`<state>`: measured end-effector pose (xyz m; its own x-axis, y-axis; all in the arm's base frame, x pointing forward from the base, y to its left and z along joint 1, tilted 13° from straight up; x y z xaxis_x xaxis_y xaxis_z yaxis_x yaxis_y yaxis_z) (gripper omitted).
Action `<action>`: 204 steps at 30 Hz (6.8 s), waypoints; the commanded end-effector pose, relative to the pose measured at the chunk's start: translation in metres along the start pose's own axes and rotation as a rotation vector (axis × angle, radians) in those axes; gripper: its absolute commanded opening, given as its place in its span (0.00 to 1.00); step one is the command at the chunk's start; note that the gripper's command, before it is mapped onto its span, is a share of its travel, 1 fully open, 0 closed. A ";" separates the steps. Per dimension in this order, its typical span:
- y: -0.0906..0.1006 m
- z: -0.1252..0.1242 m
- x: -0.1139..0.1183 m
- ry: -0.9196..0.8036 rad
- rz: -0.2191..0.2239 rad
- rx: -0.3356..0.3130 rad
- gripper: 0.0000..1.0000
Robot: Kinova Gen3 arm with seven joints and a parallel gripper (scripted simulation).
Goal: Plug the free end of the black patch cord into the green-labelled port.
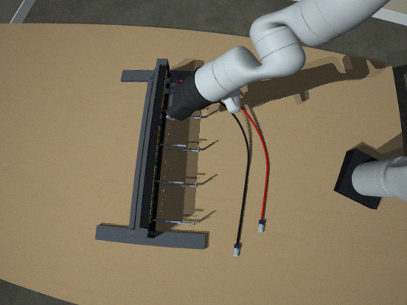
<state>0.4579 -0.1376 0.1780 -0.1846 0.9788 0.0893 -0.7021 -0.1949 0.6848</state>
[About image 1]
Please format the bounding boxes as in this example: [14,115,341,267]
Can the grey cable plug with dark blue boot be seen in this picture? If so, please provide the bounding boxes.
[258,220,265,233]

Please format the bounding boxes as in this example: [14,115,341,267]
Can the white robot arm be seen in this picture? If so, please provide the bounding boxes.
[213,0,407,202]

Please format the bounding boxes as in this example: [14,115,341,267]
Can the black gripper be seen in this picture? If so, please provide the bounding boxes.
[166,60,241,121]

